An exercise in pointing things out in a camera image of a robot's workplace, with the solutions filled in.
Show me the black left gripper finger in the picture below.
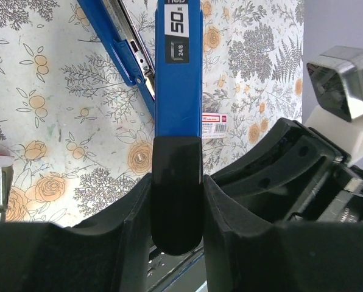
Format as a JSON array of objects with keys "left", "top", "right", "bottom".
[{"left": 0, "top": 175, "right": 151, "bottom": 291}]

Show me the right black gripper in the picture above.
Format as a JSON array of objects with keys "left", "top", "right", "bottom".
[{"left": 203, "top": 118, "right": 363, "bottom": 291}]

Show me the red white staple box sleeve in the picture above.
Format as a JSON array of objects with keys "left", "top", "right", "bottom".
[{"left": 202, "top": 113, "right": 228, "bottom": 139}]

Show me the blue stapler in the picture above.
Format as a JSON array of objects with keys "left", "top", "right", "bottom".
[{"left": 80, "top": 1, "right": 203, "bottom": 256}]

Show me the floral patterned table mat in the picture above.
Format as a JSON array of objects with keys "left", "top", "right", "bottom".
[{"left": 0, "top": 1, "right": 305, "bottom": 226}]

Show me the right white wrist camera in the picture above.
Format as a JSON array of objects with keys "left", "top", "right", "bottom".
[{"left": 304, "top": 46, "right": 363, "bottom": 165}]

